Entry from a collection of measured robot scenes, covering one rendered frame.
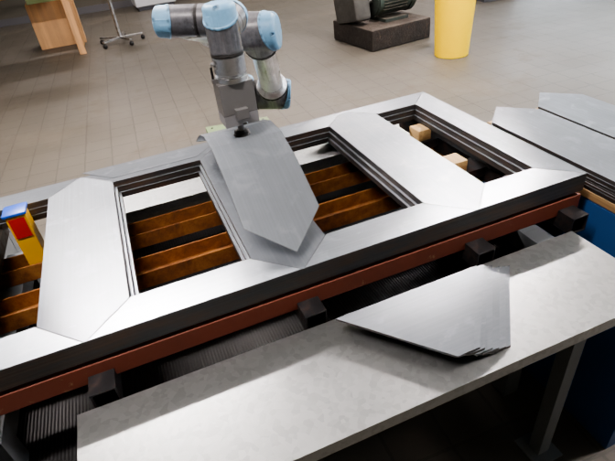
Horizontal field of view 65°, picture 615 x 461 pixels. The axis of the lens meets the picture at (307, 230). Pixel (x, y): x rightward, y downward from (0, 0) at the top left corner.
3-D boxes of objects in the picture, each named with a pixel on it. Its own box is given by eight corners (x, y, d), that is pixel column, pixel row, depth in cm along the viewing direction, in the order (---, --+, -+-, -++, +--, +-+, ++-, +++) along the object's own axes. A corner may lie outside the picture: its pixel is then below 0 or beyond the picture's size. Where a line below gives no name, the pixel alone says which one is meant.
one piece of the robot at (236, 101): (215, 74, 105) (229, 143, 114) (253, 66, 107) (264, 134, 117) (205, 64, 113) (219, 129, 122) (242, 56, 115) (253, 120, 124)
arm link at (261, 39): (257, 88, 201) (230, 2, 148) (293, 87, 200) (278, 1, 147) (257, 114, 199) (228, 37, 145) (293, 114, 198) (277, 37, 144)
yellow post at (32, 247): (53, 270, 141) (25, 215, 130) (35, 274, 140) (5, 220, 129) (54, 260, 145) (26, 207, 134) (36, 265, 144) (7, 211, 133)
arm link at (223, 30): (239, -4, 107) (231, 4, 100) (247, 48, 113) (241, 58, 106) (204, 0, 108) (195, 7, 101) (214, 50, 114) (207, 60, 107)
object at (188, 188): (429, 135, 197) (429, 129, 195) (102, 228, 164) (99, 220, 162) (403, 120, 213) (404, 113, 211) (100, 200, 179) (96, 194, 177)
